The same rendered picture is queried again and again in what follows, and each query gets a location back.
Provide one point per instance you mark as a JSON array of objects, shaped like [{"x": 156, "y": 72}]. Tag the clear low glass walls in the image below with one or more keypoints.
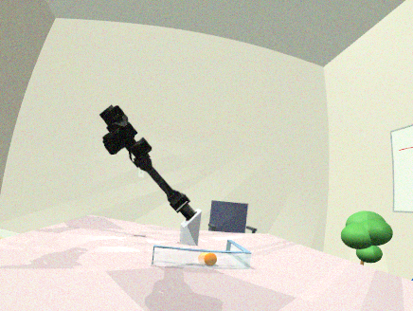
[{"x": 208, "y": 260}]

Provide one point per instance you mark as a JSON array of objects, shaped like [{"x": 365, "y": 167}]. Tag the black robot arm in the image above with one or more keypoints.
[{"x": 113, "y": 144}]

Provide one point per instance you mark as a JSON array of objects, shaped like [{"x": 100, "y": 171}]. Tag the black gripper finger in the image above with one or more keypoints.
[
  {"x": 119, "y": 121},
  {"x": 136, "y": 148}
]

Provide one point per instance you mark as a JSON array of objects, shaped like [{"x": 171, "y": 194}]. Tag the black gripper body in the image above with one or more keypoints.
[{"x": 126, "y": 134}]

